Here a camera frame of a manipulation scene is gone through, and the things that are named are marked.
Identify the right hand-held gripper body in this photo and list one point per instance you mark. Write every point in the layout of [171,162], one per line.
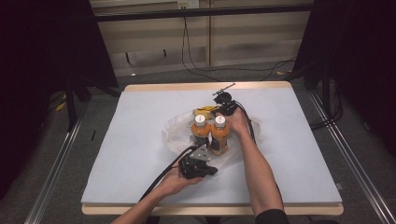
[225,104]

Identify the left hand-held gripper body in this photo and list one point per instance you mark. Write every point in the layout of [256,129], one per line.
[194,168]

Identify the orange juice bottle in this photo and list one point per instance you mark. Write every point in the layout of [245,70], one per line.
[219,137]
[200,130]

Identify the clear plastic bag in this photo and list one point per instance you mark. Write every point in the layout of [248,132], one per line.
[176,133]

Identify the yellow packet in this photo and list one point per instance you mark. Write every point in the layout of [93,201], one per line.
[205,109]

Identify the person's right hand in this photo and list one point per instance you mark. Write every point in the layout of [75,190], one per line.
[239,123]

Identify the person's left hand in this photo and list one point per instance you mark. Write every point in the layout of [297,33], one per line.
[176,183]

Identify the black horizontal bar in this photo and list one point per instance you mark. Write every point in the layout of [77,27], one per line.
[202,13]

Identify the black metal stand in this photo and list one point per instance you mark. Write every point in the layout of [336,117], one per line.
[71,102]

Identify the black curtain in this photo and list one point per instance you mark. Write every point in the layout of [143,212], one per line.
[358,62]
[37,62]

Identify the white wall socket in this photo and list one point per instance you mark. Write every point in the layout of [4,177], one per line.
[188,3]

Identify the metal floor rail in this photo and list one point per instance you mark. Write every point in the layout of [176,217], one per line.
[53,174]
[351,161]

